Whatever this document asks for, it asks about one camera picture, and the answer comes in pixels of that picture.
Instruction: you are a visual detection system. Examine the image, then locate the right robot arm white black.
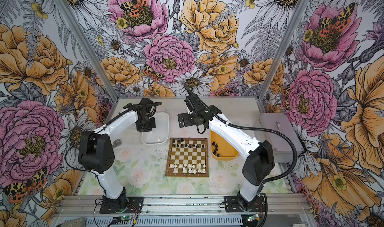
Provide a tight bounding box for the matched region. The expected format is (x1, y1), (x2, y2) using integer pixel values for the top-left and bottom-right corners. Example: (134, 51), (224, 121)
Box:
(178, 88), (275, 212)

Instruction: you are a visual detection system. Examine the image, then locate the aluminium frame rail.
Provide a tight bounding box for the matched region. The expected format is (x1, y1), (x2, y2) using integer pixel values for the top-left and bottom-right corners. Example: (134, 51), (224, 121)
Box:
(54, 194), (310, 217)

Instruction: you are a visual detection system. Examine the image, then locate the wooden chess board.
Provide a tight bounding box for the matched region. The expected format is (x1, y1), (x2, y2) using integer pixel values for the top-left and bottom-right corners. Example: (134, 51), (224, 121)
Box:
(165, 138), (209, 178)

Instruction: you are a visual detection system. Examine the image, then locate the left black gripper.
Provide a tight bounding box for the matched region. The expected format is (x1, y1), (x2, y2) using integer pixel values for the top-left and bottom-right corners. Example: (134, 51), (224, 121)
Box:
(136, 115), (156, 132)

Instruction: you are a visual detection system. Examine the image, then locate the white plastic bin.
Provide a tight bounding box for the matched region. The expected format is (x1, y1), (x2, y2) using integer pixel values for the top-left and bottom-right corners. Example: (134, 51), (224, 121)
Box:
(142, 112), (170, 146)

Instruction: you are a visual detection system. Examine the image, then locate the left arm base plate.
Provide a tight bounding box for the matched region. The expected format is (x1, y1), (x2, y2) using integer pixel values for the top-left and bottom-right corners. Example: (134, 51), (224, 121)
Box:
(99, 197), (144, 214)

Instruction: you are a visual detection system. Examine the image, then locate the green circuit board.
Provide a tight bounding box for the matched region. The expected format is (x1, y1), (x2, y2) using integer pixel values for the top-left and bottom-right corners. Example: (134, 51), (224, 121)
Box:
(121, 215), (137, 221)

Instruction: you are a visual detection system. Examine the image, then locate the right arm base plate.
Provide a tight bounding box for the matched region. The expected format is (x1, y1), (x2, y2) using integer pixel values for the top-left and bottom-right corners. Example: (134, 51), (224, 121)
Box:
(221, 193), (268, 214)

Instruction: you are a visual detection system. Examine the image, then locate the silver metal case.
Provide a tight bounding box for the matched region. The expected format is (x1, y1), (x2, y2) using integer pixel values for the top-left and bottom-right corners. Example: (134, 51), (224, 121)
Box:
(259, 112), (305, 163)

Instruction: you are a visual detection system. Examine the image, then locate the yellow plastic bin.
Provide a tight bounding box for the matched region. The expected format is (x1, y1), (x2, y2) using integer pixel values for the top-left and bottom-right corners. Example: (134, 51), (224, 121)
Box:
(210, 131), (239, 161)

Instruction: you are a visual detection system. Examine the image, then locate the small grey metal bracket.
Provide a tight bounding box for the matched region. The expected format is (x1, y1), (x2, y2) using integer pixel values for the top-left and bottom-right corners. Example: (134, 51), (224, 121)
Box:
(112, 139), (122, 149)

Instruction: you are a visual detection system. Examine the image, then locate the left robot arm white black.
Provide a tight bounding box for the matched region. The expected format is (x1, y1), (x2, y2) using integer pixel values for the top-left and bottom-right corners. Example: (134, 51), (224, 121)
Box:
(78, 98), (162, 213)

